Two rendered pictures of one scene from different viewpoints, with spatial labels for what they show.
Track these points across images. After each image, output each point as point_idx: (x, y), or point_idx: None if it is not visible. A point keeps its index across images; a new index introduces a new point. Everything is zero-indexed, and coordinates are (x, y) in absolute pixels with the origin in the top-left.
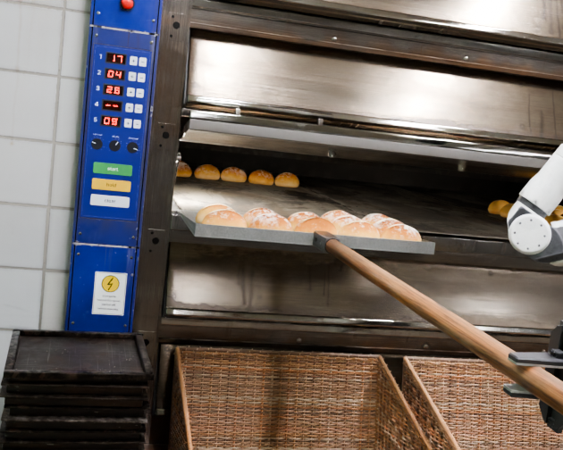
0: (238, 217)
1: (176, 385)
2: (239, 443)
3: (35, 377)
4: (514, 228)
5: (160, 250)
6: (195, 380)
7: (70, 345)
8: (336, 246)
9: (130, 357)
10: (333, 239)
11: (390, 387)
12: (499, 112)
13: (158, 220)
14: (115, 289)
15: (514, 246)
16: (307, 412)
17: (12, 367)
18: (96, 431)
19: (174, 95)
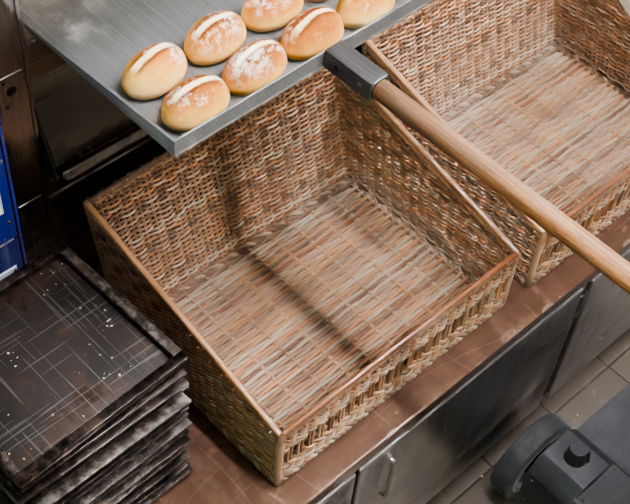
0: (219, 89)
1: (116, 259)
2: (196, 258)
3: (57, 460)
4: None
5: (22, 98)
6: (123, 226)
7: (3, 337)
8: (406, 112)
9: (106, 316)
10: (384, 84)
11: (370, 106)
12: None
13: (7, 62)
14: None
15: None
16: (265, 175)
17: (15, 464)
18: (137, 446)
19: None
